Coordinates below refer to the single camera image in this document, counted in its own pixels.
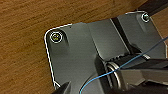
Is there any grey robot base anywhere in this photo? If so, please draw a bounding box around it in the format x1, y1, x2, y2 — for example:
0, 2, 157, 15
43, 9, 168, 94

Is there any thin blue cable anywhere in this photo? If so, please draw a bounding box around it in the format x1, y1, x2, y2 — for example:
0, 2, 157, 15
80, 37, 168, 94

